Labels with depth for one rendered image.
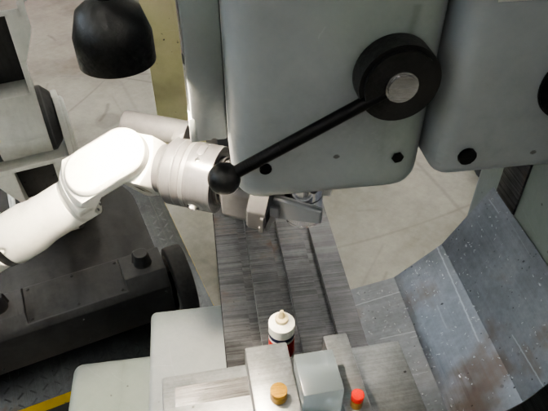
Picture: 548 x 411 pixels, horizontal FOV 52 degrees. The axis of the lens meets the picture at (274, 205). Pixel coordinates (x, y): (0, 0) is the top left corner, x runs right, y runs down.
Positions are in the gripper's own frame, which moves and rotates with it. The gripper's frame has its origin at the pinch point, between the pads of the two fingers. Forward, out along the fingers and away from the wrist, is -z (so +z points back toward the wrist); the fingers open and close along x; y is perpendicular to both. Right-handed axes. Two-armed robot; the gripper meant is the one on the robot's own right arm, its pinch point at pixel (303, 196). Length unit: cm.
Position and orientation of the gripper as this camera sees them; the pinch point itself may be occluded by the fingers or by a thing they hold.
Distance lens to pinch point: 70.0
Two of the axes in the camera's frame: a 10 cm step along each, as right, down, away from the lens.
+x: 2.9, -6.3, 7.2
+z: -9.6, -2.0, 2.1
